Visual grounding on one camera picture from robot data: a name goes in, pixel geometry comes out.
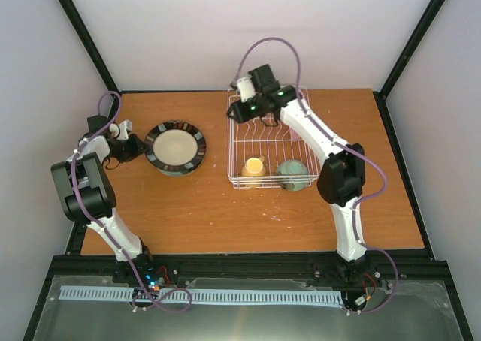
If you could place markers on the white wire dish rack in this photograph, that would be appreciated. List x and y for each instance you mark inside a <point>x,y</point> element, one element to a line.
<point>273,142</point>

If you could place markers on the teal ceramic bowl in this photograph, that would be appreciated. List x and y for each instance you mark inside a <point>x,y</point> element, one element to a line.
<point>294,175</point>

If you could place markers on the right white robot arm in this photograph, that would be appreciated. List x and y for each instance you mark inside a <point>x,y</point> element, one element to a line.
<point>342,174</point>

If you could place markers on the yellow mug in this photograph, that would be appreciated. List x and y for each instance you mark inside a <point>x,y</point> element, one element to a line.
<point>252,172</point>

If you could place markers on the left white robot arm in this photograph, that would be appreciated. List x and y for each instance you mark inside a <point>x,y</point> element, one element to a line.
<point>86,194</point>

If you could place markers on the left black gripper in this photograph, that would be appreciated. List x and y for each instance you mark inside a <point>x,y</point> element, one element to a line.
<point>136,149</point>

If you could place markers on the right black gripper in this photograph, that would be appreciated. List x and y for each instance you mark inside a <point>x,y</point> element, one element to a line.
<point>240,116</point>

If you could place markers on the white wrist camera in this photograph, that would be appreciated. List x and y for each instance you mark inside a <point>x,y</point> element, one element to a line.
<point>121,131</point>
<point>244,88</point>

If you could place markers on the black aluminium frame rail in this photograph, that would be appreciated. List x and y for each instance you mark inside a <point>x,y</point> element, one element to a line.
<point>315,268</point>

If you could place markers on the light blue cable duct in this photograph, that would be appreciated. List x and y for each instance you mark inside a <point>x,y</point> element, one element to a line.
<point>207,297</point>

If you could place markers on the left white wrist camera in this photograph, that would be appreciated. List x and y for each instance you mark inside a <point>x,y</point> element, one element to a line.
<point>121,131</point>

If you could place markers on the teal bottom bowl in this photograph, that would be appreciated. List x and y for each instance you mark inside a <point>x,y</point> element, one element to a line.
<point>180,173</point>

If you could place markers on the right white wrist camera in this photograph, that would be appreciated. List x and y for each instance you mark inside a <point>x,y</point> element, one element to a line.
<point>244,88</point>

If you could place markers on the pink plate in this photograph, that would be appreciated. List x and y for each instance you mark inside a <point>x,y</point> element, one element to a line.
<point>294,134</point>

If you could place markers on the dark striped plate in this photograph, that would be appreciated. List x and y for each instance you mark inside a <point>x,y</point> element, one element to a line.
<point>177,145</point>

